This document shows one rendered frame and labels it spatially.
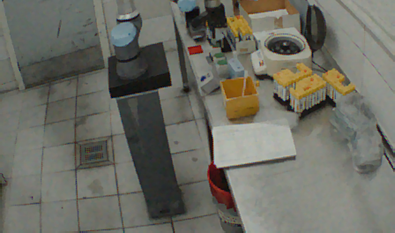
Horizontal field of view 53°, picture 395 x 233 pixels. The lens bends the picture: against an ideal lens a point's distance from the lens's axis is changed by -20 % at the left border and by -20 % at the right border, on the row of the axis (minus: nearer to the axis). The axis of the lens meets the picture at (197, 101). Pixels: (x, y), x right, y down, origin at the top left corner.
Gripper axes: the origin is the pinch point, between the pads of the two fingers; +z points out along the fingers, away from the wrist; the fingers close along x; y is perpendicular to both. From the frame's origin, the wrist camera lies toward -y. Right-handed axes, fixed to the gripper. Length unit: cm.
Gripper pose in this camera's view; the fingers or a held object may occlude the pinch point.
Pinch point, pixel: (212, 42)
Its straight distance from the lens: 226.6
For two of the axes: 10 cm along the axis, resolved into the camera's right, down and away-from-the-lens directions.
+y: 9.7, -2.1, 1.1
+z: 1.1, 8.0, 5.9
